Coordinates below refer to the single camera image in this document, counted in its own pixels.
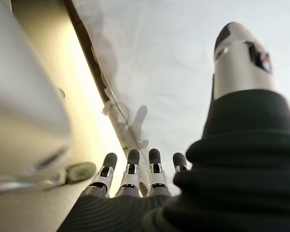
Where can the white duvet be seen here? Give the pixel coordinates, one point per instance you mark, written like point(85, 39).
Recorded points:
point(171, 60)

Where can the black silver robot right hand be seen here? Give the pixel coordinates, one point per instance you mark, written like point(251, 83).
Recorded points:
point(232, 181)

